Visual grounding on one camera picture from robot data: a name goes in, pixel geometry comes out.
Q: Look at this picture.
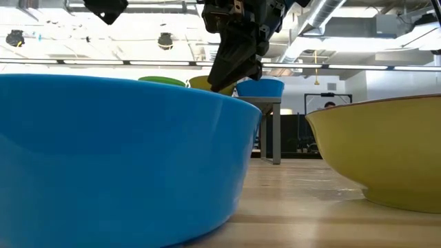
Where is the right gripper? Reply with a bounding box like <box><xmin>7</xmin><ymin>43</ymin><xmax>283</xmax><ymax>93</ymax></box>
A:
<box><xmin>201</xmin><ymin>0</ymin><xmax>289</xmax><ymax>93</ymax></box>

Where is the blue plastic bowl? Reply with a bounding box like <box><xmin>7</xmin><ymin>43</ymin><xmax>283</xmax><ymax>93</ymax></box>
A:
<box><xmin>236</xmin><ymin>78</ymin><xmax>285</xmax><ymax>98</ymax></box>
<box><xmin>0</xmin><ymin>73</ymin><xmax>263</xmax><ymax>248</ymax></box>

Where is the yellow plastic bowl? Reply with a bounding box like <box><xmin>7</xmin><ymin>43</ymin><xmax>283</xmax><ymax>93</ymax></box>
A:
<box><xmin>305</xmin><ymin>93</ymin><xmax>441</xmax><ymax>214</ymax></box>
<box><xmin>188</xmin><ymin>75</ymin><xmax>237</xmax><ymax>97</ymax></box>

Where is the black ceiling-hung device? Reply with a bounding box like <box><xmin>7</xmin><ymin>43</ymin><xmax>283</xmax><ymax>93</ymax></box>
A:
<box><xmin>157</xmin><ymin>32</ymin><xmax>174</xmax><ymax>51</ymax></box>
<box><xmin>5</xmin><ymin>29</ymin><xmax>25</xmax><ymax>48</ymax></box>

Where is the grey perforated metal shelf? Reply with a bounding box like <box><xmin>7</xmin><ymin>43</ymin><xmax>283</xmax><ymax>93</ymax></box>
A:
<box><xmin>236</xmin><ymin>96</ymin><xmax>283</xmax><ymax>165</ymax></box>

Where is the overhead LED light bar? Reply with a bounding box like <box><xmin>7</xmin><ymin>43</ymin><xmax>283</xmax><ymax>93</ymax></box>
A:
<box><xmin>0</xmin><ymin>58</ymin><xmax>441</xmax><ymax>72</ymax></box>

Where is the corrugated silver ceiling duct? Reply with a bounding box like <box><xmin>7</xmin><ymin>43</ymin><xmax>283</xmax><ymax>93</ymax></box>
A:
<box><xmin>201</xmin><ymin>32</ymin><xmax>221</xmax><ymax>63</ymax></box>

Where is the yellow hanging cord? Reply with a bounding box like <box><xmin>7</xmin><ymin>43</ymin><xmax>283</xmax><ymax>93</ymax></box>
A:
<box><xmin>313</xmin><ymin>50</ymin><xmax>320</xmax><ymax>86</ymax></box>

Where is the black partition wall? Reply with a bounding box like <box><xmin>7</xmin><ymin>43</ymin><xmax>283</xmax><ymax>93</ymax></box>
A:
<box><xmin>279</xmin><ymin>113</ymin><xmax>323</xmax><ymax>154</ymax></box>

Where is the black background gantry frame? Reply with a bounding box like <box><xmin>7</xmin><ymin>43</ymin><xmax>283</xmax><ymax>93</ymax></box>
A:
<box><xmin>303</xmin><ymin>92</ymin><xmax>353</xmax><ymax>116</ymax></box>

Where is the smooth silver ceiling duct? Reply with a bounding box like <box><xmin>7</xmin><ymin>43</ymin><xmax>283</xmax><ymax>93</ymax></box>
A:
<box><xmin>275</xmin><ymin>0</ymin><xmax>347</xmax><ymax>70</ymax></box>

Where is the black aluminium rig frame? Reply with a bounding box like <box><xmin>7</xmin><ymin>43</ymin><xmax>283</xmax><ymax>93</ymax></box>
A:
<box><xmin>251</xmin><ymin>151</ymin><xmax>323</xmax><ymax>160</ymax></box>

